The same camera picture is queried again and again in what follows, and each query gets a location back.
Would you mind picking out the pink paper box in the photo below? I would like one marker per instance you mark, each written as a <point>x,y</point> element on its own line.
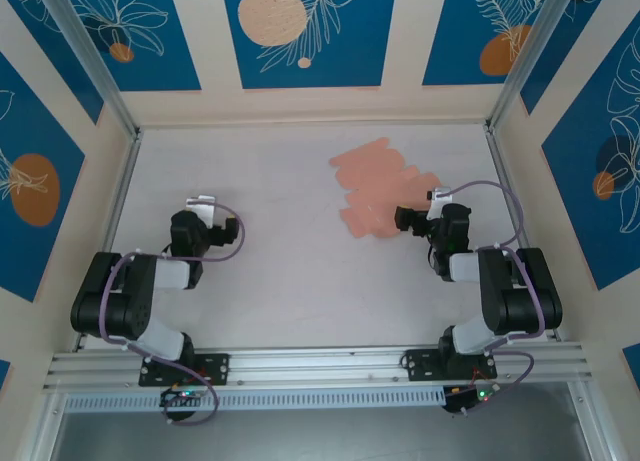
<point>370,181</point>

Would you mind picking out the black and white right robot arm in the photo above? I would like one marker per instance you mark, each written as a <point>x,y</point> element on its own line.
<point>520,301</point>

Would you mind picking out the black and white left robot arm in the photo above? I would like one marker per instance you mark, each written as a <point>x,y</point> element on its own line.
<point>125,306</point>

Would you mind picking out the controller board with lights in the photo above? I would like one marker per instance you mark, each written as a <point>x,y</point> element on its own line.
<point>470,396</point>
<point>182,395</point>

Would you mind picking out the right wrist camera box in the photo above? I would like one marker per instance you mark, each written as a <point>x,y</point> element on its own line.
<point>440,201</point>

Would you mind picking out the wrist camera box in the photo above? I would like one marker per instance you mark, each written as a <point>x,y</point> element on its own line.
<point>201,208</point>
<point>440,201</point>

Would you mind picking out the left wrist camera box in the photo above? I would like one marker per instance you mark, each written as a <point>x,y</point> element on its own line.
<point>201,208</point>

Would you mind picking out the aluminium side rail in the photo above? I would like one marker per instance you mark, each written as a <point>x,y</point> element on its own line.
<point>123,181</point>
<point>497,156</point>

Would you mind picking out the blue floral wall panel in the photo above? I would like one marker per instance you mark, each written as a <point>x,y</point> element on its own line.
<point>30,261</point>
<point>450,41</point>
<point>575,31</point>
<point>45,46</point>
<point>350,56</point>
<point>165,66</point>
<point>4,376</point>
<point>575,206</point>
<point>632,358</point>

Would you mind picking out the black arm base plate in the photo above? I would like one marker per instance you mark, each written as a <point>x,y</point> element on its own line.
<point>420,363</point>
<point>215,368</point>

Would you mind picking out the aluminium mounting rail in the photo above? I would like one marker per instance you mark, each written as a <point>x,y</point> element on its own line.
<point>320,366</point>

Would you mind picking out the aluminium frame post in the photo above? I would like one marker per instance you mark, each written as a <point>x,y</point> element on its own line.
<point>530,56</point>
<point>42,426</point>
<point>592,421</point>
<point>95,66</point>

